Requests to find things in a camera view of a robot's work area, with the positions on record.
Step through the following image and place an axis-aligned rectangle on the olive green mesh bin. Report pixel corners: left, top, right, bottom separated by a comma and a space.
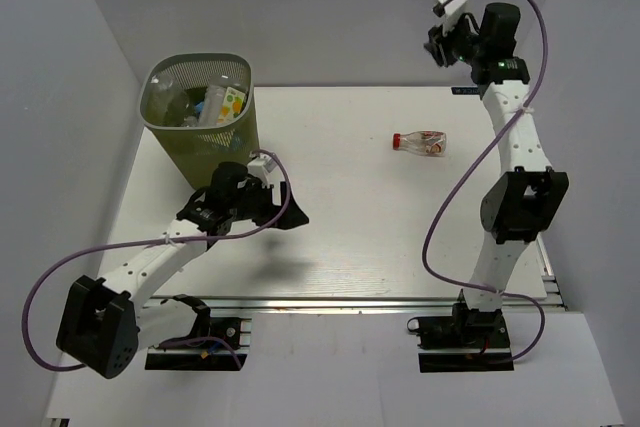
139, 52, 259, 188

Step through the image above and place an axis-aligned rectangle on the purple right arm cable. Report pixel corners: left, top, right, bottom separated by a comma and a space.
422, 0, 551, 363

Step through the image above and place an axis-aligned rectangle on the dark blue corner label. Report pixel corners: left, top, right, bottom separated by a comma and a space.
451, 86, 479, 96

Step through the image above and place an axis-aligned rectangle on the orange label juice bottle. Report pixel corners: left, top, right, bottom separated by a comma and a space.
196, 85, 246, 127

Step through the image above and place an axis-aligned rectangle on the red cap clear bottle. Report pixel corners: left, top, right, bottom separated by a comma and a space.
392, 130, 447, 157

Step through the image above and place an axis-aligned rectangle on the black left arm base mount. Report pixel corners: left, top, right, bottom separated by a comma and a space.
136, 294, 251, 372

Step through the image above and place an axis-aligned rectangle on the clear bottle small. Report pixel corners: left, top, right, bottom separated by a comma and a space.
148, 73, 198, 128

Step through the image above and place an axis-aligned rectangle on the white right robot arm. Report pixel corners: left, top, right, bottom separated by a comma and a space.
425, 0, 569, 346

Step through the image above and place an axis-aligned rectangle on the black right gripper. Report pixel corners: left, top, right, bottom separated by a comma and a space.
420, 13, 484, 69

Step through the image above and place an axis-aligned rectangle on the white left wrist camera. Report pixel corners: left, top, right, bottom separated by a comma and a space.
247, 154, 277, 184

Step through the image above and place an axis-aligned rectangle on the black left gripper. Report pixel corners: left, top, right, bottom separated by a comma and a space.
229, 179, 309, 230

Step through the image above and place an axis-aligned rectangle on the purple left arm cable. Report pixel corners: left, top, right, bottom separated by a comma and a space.
22, 149, 292, 372

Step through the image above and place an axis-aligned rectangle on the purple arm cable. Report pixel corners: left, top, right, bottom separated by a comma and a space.
422, 0, 551, 363
22, 149, 292, 372

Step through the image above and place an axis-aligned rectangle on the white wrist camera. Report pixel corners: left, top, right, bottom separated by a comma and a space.
433, 0, 468, 36
247, 154, 277, 184

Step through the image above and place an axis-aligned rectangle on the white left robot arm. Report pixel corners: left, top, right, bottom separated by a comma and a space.
56, 158, 309, 379

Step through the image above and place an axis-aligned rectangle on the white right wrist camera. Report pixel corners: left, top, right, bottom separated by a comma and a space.
433, 0, 468, 36

